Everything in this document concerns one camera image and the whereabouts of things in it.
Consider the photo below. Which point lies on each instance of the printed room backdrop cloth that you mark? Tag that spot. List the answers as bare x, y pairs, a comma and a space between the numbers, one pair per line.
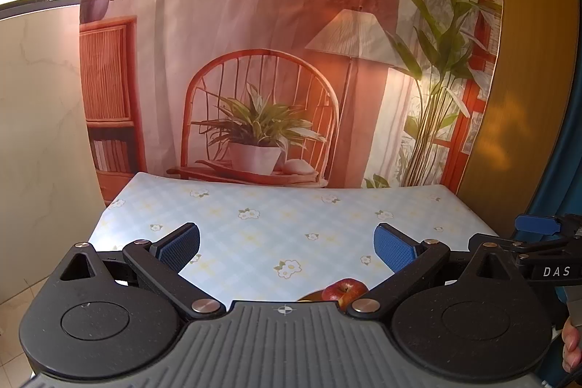
273, 6

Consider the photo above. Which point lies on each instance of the brown wooden panel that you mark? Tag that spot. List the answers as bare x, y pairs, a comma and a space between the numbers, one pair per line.
523, 51

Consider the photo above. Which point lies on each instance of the person's right hand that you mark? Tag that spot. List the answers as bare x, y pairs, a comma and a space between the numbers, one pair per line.
572, 347

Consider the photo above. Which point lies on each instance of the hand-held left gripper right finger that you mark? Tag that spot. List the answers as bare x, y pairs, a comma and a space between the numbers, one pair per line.
395, 249

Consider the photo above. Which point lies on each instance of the blue curtain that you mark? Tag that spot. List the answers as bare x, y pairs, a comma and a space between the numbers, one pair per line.
561, 170

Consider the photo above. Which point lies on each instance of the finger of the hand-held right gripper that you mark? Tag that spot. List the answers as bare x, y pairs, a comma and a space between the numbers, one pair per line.
536, 224
541, 247

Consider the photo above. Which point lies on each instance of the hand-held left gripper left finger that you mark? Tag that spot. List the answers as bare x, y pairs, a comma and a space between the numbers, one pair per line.
179, 245

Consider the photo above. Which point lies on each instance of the red apple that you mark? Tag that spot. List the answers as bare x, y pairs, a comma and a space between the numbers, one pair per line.
343, 291

